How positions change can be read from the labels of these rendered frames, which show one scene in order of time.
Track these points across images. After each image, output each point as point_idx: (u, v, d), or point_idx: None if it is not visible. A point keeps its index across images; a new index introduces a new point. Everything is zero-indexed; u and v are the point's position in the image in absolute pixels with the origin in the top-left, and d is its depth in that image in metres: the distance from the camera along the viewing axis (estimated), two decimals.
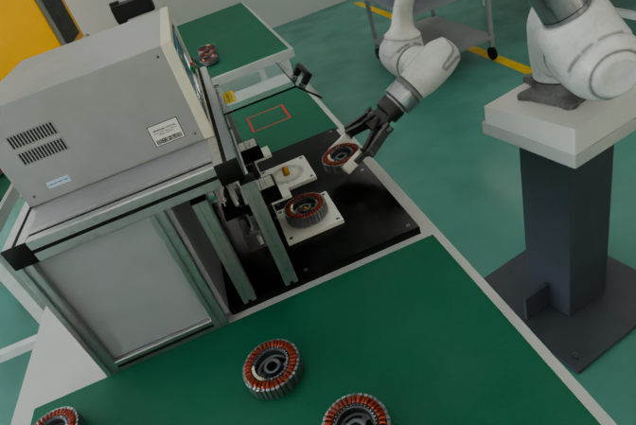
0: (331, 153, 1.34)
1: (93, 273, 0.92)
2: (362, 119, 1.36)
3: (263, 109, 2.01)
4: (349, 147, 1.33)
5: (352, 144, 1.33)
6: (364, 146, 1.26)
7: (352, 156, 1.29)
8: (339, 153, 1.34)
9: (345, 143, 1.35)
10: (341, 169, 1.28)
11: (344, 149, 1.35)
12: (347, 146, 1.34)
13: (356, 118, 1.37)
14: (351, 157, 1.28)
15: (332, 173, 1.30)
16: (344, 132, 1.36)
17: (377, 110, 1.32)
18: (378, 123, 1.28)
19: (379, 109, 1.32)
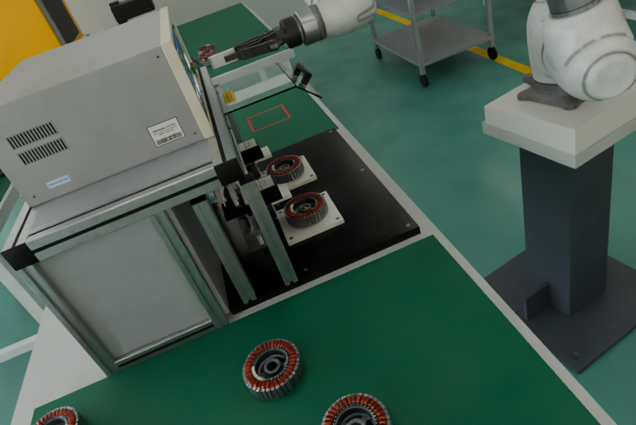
0: (275, 164, 1.45)
1: (93, 273, 0.92)
2: None
3: (263, 109, 2.01)
4: (292, 159, 1.44)
5: (295, 156, 1.45)
6: (241, 47, 1.19)
7: (292, 168, 1.40)
8: (282, 165, 1.45)
9: (290, 155, 1.46)
10: (282, 179, 1.39)
11: (288, 160, 1.46)
12: (291, 157, 1.45)
13: (250, 38, 1.24)
14: (291, 168, 1.39)
15: None
16: (234, 47, 1.20)
17: (277, 29, 1.23)
18: (273, 37, 1.19)
19: (280, 29, 1.23)
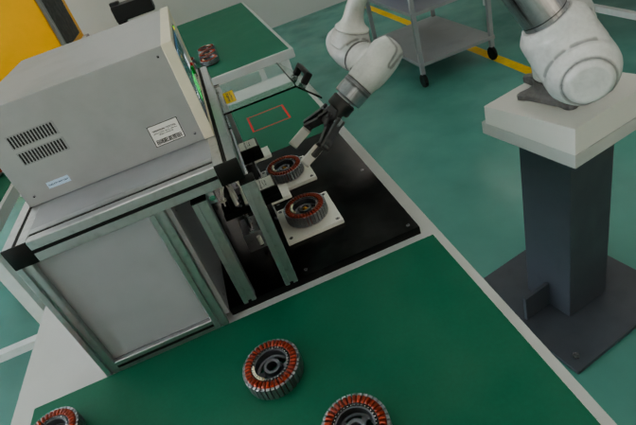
0: (275, 164, 1.45)
1: (93, 273, 0.92)
2: (318, 115, 1.46)
3: (263, 109, 2.01)
4: (292, 159, 1.44)
5: (295, 156, 1.45)
6: (320, 140, 1.35)
7: (292, 168, 1.40)
8: (282, 165, 1.45)
9: (290, 155, 1.46)
10: (282, 179, 1.39)
11: (288, 160, 1.46)
12: (291, 157, 1.45)
13: (313, 114, 1.47)
14: (291, 168, 1.39)
15: None
16: (303, 126, 1.47)
17: (329, 106, 1.41)
18: (329, 119, 1.37)
19: (331, 105, 1.41)
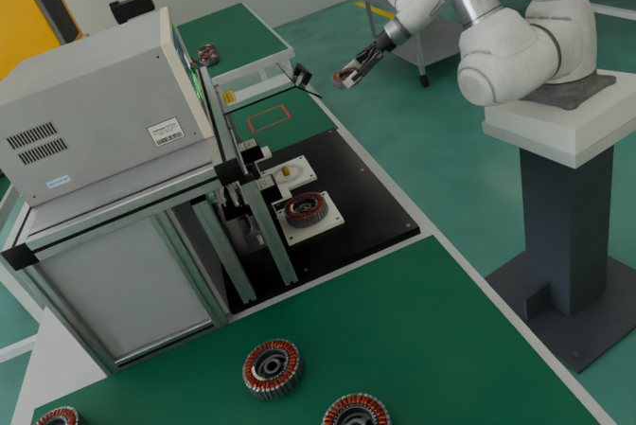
0: (341, 73, 1.77)
1: (93, 273, 0.92)
2: None
3: (263, 109, 2.01)
4: (354, 70, 1.75)
5: (357, 68, 1.75)
6: (360, 67, 1.67)
7: None
8: (345, 74, 1.76)
9: (354, 67, 1.77)
10: (342, 84, 1.71)
11: (351, 71, 1.76)
12: (354, 69, 1.76)
13: (364, 48, 1.77)
14: None
15: (336, 87, 1.74)
16: (354, 59, 1.77)
17: (378, 42, 1.70)
18: (374, 51, 1.67)
19: (379, 41, 1.70)
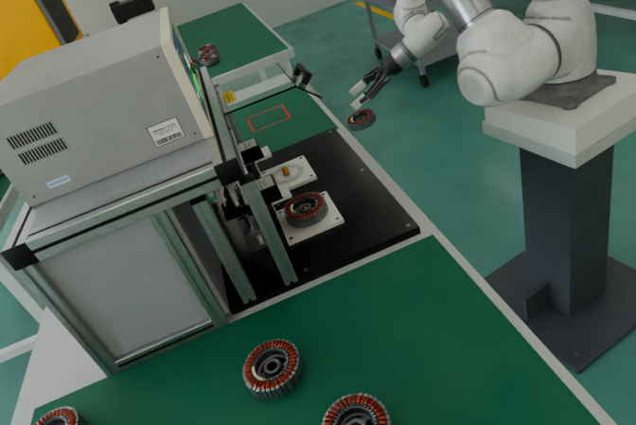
0: (355, 115, 1.86)
1: (93, 273, 0.92)
2: (375, 71, 1.80)
3: (263, 109, 2.01)
4: (367, 112, 1.83)
5: (369, 110, 1.83)
6: (367, 91, 1.71)
7: (365, 118, 1.79)
8: (360, 116, 1.85)
9: (366, 109, 1.85)
10: (356, 128, 1.80)
11: (364, 113, 1.85)
12: (366, 111, 1.85)
13: (372, 69, 1.81)
14: (364, 119, 1.79)
15: (351, 130, 1.83)
16: (362, 79, 1.82)
17: (384, 64, 1.75)
18: (380, 75, 1.71)
19: (385, 64, 1.74)
